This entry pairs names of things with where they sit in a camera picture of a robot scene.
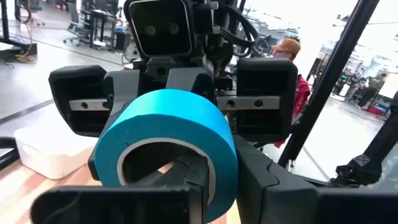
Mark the person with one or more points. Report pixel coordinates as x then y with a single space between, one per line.
303 93
374 85

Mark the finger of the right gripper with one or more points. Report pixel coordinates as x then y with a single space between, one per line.
192 79
121 84

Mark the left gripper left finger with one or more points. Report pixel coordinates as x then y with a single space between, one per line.
124 205

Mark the light blue tape roll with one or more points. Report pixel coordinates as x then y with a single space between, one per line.
171 118

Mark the black office desk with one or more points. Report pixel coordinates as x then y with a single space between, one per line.
99 18

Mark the white plastic bin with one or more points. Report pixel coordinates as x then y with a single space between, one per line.
49 149

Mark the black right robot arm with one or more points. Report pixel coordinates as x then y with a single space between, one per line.
382 140

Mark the grey office chair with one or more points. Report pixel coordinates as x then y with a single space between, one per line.
74 25

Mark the black table frame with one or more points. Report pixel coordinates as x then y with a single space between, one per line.
329 77

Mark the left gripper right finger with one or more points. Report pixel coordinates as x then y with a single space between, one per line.
280 199

